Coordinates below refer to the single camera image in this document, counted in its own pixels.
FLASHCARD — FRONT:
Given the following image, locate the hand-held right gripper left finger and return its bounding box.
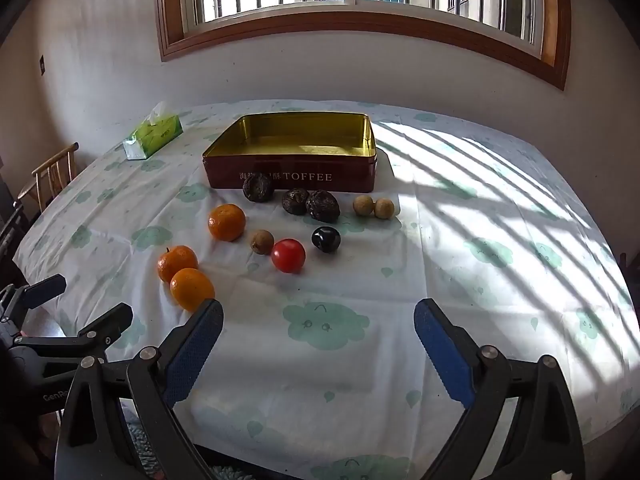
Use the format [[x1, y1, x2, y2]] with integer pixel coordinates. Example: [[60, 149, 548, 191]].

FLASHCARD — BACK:
[[54, 298, 225, 480]]

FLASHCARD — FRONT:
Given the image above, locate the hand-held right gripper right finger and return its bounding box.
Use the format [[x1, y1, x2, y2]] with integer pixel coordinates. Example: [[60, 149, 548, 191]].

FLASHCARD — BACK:
[[413, 298, 587, 480]]

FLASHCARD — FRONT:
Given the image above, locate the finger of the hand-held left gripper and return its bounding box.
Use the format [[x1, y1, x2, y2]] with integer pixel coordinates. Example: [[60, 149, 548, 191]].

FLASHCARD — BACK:
[[12, 302, 134, 361], [7, 274, 67, 313]]

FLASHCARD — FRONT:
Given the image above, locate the orange mandarin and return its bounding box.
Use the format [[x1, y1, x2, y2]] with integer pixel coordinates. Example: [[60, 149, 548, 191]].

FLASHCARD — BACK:
[[208, 203, 247, 242], [157, 245, 199, 283], [170, 267, 216, 313]]

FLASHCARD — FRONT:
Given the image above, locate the red tomato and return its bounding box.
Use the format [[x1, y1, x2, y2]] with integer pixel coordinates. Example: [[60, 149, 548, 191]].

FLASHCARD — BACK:
[[271, 238, 306, 274]]

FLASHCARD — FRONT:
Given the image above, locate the dark glossy plum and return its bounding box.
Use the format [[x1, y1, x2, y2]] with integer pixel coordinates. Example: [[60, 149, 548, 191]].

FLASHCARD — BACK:
[[311, 226, 342, 250]]

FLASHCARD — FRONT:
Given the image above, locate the dark brown water chestnut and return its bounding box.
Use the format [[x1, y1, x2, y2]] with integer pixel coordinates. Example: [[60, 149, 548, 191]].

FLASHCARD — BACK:
[[305, 190, 341, 223], [281, 188, 311, 216], [242, 172, 276, 203]]

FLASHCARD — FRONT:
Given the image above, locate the red and gold tin box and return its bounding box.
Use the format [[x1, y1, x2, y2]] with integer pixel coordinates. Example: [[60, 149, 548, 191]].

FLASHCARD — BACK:
[[201, 112, 379, 194]]

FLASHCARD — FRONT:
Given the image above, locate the white cloud print tablecloth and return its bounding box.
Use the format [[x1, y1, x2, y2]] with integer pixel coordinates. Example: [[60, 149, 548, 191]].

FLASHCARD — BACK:
[[12, 100, 640, 480]]

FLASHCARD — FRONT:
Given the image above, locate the light wooden chair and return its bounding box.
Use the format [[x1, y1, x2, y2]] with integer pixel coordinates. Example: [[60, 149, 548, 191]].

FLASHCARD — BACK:
[[15, 142, 80, 211]]

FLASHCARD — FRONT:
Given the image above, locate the green tissue pack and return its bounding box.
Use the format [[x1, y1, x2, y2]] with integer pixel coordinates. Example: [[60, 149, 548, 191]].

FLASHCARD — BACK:
[[122, 101, 184, 162]]

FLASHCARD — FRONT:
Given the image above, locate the wooden framed barred window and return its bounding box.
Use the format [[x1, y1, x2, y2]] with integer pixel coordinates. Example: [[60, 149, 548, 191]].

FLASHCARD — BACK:
[[153, 0, 572, 92]]

